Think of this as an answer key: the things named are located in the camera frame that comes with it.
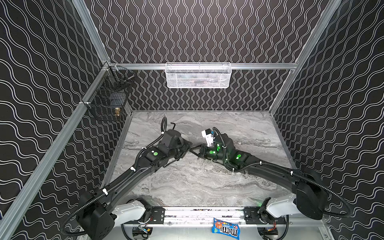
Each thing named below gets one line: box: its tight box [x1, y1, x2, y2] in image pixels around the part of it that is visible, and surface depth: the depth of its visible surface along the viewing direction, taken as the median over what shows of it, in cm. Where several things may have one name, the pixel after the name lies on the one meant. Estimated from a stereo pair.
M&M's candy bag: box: [212, 217, 241, 240], surface depth 72 cm
